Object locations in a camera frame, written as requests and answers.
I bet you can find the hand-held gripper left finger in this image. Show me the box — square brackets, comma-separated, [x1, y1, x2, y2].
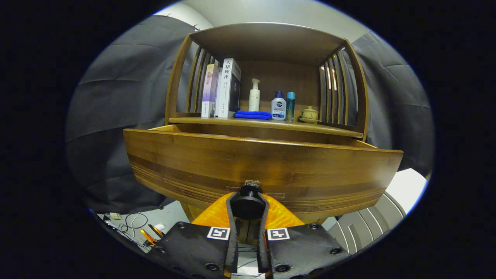
[149, 192, 239, 279]

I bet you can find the wooden cabinet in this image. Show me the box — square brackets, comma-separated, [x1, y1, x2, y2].
[165, 22, 369, 245]

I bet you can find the white furniture piece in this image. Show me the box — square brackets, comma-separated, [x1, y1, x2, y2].
[329, 168, 427, 255]

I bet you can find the black round drawer knob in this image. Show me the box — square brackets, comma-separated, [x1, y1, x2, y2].
[231, 180, 267, 220]

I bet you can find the wooden countertop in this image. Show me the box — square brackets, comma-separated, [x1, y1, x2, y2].
[169, 110, 365, 139]

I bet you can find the teal slim bottle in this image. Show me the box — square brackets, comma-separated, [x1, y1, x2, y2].
[286, 91, 296, 122]

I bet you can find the blue folded cloth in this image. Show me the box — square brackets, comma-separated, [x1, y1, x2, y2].
[234, 110, 273, 120]

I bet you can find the white bottle blue label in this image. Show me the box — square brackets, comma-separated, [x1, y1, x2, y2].
[270, 91, 287, 121]

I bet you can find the white thick book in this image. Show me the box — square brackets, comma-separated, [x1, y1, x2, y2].
[214, 58, 241, 118]

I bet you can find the white pump bottle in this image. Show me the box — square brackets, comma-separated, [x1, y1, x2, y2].
[248, 78, 261, 112]

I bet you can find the purple book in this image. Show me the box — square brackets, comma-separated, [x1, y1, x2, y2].
[201, 64, 220, 118]

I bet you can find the wooden drawer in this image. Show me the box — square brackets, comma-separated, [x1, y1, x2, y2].
[123, 123, 404, 223]

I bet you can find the thin looped cable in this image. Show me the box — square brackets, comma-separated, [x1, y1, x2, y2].
[118, 212, 149, 238]

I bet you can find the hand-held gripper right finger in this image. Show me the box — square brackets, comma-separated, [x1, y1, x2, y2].
[258, 193, 351, 279]

